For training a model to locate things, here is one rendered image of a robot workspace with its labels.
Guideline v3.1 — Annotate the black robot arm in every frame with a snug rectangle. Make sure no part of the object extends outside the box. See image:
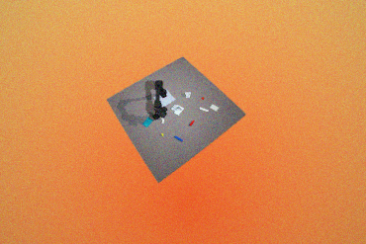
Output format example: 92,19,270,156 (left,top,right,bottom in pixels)
153,80,167,118

